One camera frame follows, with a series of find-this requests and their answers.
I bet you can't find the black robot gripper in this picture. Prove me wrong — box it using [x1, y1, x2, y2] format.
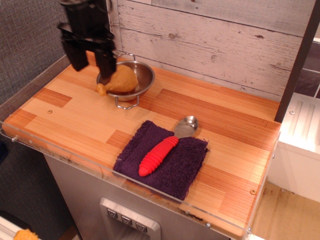
[57, 0, 117, 85]

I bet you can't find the yellow plastic chicken drumstick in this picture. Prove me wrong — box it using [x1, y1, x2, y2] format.
[96, 64, 138, 96]

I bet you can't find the purple terry cloth towel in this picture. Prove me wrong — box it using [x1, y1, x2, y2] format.
[112, 120, 210, 201]

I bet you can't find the silver toy fridge cabinet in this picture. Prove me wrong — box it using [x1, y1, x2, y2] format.
[45, 156, 227, 240]

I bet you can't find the orange cloth at corner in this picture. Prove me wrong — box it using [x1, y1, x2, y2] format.
[13, 229, 39, 240]

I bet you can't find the silver metal bowl with handles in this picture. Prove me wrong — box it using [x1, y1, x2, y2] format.
[96, 52, 155, 110]

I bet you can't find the clear acrylic guard rail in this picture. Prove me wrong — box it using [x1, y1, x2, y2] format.
[2, 123, 273, 240]

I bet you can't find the red-handled metal spoon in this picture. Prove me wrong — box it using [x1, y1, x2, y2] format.
[138, 115, 198, 177]

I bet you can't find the dark brown vertical post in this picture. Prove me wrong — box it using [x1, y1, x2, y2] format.
[274, 0, 320, 123]

